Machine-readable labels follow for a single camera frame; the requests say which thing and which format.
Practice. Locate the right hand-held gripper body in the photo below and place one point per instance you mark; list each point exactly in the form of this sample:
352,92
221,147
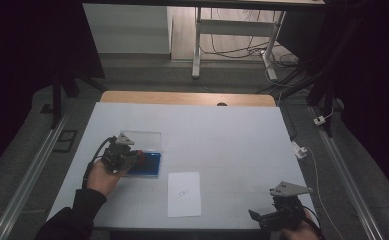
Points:
287,210

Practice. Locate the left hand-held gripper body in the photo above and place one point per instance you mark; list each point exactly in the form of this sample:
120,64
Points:
117,156

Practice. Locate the blue ink pad case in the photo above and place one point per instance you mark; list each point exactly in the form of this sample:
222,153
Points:
150,165

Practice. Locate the white paper sheet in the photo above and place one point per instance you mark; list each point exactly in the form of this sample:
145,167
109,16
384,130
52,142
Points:
184,195

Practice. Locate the person's right hand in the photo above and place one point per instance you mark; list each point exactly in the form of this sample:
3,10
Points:
298,233

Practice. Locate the person's left hand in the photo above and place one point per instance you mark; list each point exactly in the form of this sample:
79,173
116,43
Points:
102,178

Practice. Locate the white plug adapter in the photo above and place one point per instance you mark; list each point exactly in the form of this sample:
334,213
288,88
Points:
300,151

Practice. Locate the wooden table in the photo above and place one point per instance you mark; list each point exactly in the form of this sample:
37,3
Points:
182,98

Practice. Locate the white table mat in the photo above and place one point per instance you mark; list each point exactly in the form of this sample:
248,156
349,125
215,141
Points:
215,140

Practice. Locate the black tripod stand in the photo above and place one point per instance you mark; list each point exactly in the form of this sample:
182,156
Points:
57,100

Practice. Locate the small white connector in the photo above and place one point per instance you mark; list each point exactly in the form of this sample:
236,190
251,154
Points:
319,120

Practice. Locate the black metal stand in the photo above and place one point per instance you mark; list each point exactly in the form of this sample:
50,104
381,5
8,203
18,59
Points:
328,100

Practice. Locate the grey panel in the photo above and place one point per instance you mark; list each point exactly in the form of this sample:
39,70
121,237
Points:
127,30

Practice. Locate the dark curtain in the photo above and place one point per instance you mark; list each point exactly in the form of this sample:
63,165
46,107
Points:
22,50
378,83

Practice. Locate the white-legged desk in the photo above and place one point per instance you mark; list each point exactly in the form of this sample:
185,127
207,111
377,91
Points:
235,28

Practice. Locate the black floor frame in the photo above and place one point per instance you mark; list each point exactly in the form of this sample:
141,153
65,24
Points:
65,140

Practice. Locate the aluminium rail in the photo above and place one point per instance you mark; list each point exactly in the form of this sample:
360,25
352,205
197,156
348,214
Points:
342,173
32,173

